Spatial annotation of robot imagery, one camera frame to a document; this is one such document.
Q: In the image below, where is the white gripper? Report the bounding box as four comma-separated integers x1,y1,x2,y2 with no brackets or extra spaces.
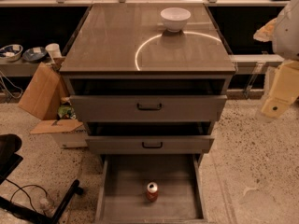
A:
253,19,299,122

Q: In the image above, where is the red coke can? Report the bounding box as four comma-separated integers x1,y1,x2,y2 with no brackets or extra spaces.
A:
146,182,159,202

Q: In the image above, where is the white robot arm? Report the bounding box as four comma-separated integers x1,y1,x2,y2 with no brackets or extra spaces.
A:
253,0,299,122

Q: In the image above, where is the grey drawer cabinet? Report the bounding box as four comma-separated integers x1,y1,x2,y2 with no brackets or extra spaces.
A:
59,2,237,224

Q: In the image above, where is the grey middle drawer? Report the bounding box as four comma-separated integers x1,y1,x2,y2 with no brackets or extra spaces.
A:
86,135,214,154

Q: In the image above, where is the grey drawer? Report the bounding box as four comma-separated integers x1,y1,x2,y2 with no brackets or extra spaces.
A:
86,135,214,154
70,95,227,122
94,155,207,224

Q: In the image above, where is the grey top drawer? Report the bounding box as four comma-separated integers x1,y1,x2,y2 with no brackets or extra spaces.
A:
70,95,227,122

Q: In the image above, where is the grey bottom drawer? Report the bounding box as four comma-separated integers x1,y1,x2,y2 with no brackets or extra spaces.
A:
94,155,207,224

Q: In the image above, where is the white ceramic bowl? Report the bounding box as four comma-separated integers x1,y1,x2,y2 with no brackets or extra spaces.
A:
160,7,191,32

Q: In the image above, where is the green snack bag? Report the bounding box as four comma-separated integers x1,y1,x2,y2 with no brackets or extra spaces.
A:
57,105,76,119

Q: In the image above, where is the white cardboard box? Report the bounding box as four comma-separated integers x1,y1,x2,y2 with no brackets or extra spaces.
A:
30,119,87,148

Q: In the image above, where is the white paper cup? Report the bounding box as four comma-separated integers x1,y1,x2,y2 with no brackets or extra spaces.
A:
46,43,62,59

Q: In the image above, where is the brown cardboard box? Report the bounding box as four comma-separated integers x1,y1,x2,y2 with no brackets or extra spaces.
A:
18,63,69,120

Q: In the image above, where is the dark blue bowl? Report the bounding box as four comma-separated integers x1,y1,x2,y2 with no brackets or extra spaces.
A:
22,47,47,63

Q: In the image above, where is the blue patterned bowl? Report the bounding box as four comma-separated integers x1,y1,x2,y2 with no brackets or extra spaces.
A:
0,44,23,62

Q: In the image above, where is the black cable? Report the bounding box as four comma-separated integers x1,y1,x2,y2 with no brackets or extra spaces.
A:
6,178,50,213

